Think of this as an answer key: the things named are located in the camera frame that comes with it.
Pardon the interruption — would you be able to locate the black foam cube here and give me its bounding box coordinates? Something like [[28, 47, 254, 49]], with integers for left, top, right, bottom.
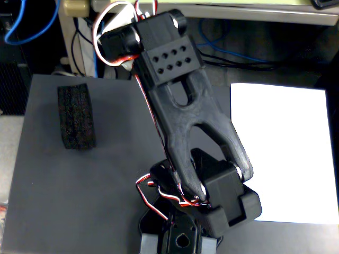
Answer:
[[57, 83, 96, 151]]

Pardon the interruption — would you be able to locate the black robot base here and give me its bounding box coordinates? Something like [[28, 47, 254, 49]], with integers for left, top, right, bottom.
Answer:
[[139, 195, 225, 254]]

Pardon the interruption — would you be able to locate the beige desk leg panel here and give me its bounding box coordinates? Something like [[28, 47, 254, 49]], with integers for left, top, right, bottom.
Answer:
[[58, 0, 97, 78]]

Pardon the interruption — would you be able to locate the beige plastic box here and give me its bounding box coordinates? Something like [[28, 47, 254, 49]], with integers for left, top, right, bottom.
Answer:
[[63, 0, 90, 17]]

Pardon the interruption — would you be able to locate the black computer tower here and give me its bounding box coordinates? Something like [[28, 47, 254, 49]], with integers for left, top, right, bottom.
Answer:
[[0, 13, 32, 116]]

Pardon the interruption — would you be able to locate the white paper sheet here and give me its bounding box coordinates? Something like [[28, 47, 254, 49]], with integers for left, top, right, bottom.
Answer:
[[230, 83, 339, 225]]

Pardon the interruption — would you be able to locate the black desk item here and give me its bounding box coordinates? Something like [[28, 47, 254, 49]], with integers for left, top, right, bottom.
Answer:
[[310, 0, 339, 11]]

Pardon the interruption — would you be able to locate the straight blue cable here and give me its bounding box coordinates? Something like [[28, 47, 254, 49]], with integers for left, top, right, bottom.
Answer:
[[93, 50, 100, 79]]

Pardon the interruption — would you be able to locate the long red white servo cable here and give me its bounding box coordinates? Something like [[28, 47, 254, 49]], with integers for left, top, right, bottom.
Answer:
[[92, 1, 141, 66]]

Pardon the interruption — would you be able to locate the short red white servo cable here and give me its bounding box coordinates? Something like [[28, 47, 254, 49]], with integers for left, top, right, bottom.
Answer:
[[133, 0, 159, 21]]

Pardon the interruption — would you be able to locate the thin black cable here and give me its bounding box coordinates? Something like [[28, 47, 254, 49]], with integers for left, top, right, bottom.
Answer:
[[71, 17, 93, 77]]

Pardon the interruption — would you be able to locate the black floor cable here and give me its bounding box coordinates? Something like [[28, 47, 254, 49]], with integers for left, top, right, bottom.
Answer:
[[197, 47, 332, 72]]

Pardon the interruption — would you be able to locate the blue floor cable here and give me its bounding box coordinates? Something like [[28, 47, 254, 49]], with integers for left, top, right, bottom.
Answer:
[[197, 18, 268, 64]]

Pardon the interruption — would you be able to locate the looped blue cable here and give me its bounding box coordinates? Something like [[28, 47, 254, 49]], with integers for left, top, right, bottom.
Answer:
[[4, 0, 60, 46]]

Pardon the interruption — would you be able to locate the red white black servo cable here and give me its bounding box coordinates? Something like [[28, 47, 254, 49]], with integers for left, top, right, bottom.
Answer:
[[136, 173, 212, 220]]

